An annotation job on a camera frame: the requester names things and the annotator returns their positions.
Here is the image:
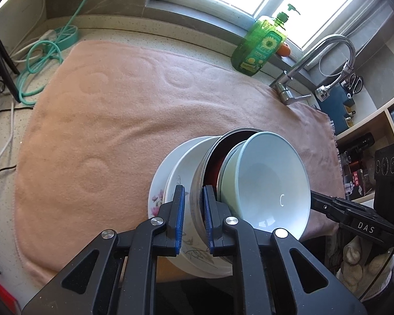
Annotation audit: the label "white plate grey leaf print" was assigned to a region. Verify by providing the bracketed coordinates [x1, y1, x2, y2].
[162, 138, 234, 278]

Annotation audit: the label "red box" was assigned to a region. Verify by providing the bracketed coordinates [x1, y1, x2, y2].
[0, 269, 20, 314]

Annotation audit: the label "steel kitchen faucet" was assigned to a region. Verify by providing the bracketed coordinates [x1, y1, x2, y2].
[269, 34, 357, 106]

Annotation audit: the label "person's right hand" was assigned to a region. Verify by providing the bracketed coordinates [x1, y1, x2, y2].
[335, 236, 394, 299]

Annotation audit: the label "small steel bowl red outside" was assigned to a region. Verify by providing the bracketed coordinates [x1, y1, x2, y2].
[205, 131, 260, 191]

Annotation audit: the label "white ceramic bowl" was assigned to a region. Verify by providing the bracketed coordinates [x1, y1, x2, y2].
[217, 131, 312, 241]

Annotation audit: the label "black tripod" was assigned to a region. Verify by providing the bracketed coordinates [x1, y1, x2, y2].
[0, 23, 20, 96]

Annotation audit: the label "wooden shelf cabinet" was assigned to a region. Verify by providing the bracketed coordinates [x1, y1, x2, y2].
[335, 82, 394, 204]

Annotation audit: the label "black scissors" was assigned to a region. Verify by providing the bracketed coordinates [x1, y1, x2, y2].
[346, 74, 365, 94]

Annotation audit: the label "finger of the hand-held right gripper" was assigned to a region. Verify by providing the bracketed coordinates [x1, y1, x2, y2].
[310, 190, 359, 224]

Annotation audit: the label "flexible metal sprayer hose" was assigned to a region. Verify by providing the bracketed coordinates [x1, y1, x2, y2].
[315, 61, 353, 102]

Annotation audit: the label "large steel bowl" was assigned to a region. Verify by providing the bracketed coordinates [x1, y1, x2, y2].
[188, 127, 266, 237]

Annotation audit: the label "pink towel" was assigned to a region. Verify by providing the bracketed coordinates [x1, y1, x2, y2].
[13, 39, 345, 286]

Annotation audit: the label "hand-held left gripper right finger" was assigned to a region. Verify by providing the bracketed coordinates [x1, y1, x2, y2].
[202, 185, 368, 315]

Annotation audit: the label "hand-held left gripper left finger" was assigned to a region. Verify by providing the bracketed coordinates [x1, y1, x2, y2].
[21, 185, 186, 315]

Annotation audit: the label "blue knife holder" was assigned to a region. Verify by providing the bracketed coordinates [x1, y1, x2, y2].
[317, 83, 355, 133]

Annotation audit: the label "black device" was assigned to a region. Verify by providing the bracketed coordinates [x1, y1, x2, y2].
[336, 132, 375, 153]

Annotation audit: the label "white cable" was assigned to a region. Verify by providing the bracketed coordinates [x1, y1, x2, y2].
[0, 102, 15, 230]

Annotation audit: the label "green dish soap bottle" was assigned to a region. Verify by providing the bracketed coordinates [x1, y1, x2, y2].
[230, 4, 301, 77]

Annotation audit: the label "large pink floral plate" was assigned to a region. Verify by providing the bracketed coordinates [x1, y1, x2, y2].
[147, 136, 217, 224]

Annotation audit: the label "teal green hose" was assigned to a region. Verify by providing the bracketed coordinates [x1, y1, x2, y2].
[17, 0, 101, 106]

